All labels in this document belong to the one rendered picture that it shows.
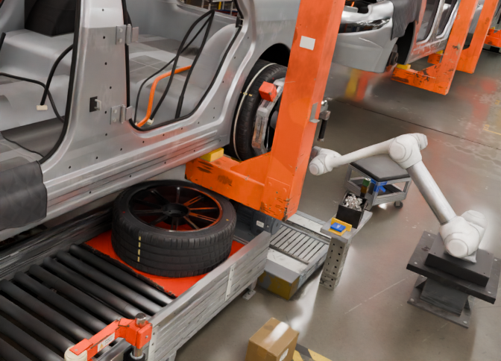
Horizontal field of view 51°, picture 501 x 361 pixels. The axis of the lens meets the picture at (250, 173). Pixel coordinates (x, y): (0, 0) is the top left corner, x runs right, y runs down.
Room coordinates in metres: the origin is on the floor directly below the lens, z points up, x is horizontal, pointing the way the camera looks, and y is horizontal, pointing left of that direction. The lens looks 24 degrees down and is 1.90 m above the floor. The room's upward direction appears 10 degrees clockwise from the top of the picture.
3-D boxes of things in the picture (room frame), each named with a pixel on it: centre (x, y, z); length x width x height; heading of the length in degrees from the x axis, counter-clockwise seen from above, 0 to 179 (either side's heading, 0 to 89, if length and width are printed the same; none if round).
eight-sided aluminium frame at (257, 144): (3.21, -0.12, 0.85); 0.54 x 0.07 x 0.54; 153
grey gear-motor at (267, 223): (2.91, -0.03, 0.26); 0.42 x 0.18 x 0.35; 63
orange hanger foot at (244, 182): (2.76, 0.11, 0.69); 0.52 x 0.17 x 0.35; 63
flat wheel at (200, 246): (2.49, 0.36, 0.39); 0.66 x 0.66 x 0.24
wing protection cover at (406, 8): (6.03, -1.28, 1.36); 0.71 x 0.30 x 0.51; 153
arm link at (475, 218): (2.80, -1.33, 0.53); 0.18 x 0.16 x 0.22; 150
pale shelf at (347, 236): (2.79, -0.62, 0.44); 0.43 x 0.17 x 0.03; 153
